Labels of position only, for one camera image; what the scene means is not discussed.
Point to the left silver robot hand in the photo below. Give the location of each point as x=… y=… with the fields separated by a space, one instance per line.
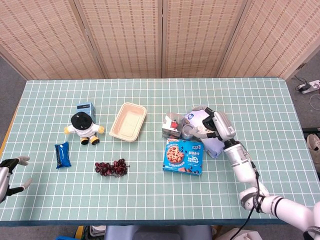
x=4 y=175

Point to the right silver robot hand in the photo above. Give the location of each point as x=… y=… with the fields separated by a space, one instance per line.
x=223 y=126

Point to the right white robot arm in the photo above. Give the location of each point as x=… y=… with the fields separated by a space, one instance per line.
x=241 y=165

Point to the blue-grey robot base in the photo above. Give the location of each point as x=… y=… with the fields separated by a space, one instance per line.
x=157 y=233

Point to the beige food tray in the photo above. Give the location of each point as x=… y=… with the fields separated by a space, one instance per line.
x=128 y=122

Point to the pale purple soft bag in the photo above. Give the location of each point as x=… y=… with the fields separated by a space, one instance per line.
x=212 y=148

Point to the clear jar with blue label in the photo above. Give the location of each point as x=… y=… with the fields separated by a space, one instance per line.
x=186 y=133

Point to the blue chocolate cookie box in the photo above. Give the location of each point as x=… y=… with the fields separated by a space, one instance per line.
x=183 y=156

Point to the clear coffee capsule box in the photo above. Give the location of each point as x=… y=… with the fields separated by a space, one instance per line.
x=171 y=127

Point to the blue cookie snack packet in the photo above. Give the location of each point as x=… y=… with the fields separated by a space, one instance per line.
x=62 y=155

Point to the beige sneaker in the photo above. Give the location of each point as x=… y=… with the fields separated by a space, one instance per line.
x=313 y=142

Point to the black-headed plush doll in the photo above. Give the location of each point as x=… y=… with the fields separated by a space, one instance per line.
x=82 y=126

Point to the white power strip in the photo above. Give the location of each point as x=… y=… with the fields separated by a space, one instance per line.
x=311 y=86

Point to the green checked tablecloth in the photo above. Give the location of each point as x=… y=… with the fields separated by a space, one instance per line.
x=155 y=195

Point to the dark purple grape bunch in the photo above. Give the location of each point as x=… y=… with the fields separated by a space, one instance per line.
x=110 y=168

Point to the light blue small carton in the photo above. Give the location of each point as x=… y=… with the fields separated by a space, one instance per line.
x=86 y=107

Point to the pale pink bag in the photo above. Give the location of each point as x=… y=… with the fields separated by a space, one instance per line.
x=247 y=236

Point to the bamboo folding screen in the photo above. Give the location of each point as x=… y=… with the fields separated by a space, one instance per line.
x=125 y=37

